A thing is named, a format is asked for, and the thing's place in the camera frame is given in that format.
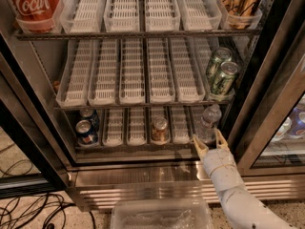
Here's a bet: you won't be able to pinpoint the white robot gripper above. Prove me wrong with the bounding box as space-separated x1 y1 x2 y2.
193 129 244 193

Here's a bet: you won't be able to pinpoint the clear plastic water bottle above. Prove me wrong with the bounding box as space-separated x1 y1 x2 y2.
199 104 222 143

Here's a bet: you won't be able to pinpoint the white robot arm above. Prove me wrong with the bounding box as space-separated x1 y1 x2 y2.
193 128 297 229

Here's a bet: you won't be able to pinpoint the glass fridge door right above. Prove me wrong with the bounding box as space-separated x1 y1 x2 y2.
229 0 305 177

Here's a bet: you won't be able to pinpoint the stainless steel fridge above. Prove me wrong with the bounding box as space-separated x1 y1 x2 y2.
0 0 304 211

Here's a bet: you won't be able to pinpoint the orange soda can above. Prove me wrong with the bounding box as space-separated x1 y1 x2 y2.
152 117 168 141

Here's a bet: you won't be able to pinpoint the green can front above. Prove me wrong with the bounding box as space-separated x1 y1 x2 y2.
211 62 239 95

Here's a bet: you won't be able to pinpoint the green can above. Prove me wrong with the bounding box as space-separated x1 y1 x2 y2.
211 62 239 95
206 47 233 81

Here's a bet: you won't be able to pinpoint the white can behind glass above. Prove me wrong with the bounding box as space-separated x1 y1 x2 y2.
272 117 292 142

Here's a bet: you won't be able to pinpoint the blue can behind glass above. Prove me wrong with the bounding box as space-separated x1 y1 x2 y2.
287 108 305 138

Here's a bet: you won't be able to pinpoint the green can rear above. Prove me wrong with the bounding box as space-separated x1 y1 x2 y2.
206 47 233 81

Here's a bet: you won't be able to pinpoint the clear plastic bin on floor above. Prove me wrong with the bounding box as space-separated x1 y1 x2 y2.
111 198 214 229

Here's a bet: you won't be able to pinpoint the blue Pepsi can rear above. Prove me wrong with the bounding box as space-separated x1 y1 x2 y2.
79 109 99 130

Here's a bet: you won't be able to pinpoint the blue pepsi can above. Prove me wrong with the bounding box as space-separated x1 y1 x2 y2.
75 120 98 145
79 109 99 130

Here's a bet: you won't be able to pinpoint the blue Pepsi can front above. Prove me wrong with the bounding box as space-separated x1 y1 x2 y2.
75 120 98 145

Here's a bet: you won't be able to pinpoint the gold patterned can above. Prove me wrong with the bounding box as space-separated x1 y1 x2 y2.
217 0 262 30

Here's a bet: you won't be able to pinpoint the red Coca-Cola can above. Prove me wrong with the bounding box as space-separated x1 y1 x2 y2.
12 0 61 33

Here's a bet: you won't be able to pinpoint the black cables on floor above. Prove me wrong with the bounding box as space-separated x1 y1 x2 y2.
0 142 97 229

